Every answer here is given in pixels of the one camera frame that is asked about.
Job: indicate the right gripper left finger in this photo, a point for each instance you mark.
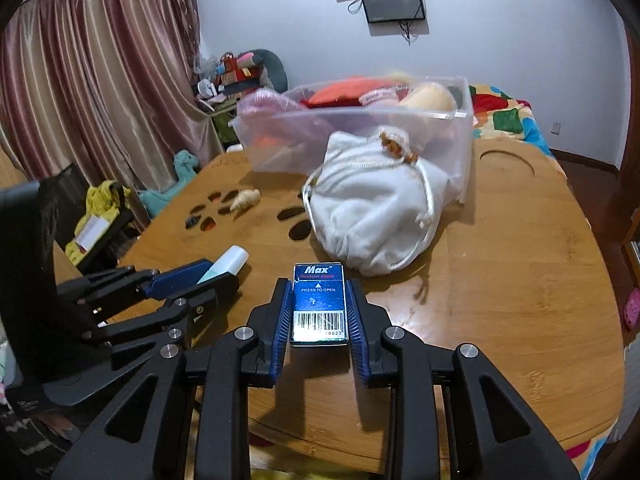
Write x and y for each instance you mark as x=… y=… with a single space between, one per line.
x=143 y=433

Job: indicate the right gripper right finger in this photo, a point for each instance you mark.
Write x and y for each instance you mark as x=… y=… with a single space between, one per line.
x=492 y=432

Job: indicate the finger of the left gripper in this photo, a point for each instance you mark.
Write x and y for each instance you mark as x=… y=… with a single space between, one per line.
x=166 y=284

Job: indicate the mint lotion tube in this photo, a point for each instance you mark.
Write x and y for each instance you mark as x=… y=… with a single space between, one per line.
x=231 y=261

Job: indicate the beige conch shell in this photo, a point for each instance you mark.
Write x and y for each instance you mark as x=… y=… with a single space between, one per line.
x=246 y=199

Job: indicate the blue Max staples box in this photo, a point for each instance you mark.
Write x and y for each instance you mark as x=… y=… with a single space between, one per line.
x=319 y=311

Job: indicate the white drawstring pouch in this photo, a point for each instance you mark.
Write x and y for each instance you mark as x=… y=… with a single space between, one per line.
x=375 y=204

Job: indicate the cream lidded tub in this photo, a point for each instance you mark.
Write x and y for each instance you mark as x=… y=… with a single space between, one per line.
x=431 y=96

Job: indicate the red velvet drawstring pouch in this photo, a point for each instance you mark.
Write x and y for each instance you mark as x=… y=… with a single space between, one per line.
x=346 y=92

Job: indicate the small black clip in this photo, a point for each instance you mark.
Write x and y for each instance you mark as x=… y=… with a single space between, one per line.
x=192 y=221

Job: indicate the pink shoe on floor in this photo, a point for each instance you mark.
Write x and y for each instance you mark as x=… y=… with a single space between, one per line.
x=631 y=310

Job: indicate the grey plush toy pile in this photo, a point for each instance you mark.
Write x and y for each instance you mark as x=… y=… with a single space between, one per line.
x=234 y=76

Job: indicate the striped brown curtain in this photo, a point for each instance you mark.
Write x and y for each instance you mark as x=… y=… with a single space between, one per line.
x=105 y=85

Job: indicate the clear plastic storage bin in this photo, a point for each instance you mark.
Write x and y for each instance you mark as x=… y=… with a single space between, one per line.
x=282 y=135

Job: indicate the colourful patchwork bed blanket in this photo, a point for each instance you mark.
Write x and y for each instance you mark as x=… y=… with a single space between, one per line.
x=497 y=115

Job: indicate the small black wall monitor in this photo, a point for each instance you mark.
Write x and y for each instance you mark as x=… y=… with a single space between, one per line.
x=386 y=11

